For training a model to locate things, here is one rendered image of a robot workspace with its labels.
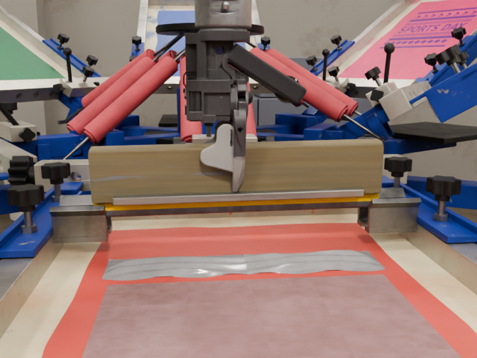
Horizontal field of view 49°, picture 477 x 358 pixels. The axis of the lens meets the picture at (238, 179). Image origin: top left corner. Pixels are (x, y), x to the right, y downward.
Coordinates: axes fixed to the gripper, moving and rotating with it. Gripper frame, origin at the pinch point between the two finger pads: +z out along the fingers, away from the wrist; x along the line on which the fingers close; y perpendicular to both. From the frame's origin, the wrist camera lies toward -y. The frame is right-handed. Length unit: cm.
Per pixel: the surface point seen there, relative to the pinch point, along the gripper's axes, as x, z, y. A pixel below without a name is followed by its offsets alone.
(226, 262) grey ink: 7.1, 9.6, 2.2
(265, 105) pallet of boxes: -295, 11, -47
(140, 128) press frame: -94, 4, 22
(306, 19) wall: -409, -56, -100
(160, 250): 0.4, 10.1, 11.2
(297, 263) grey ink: 9.2, 9.2, -6.8
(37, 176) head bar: -21.9, 3.7, 33.4
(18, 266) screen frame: 14.1, 6.7, 26.2
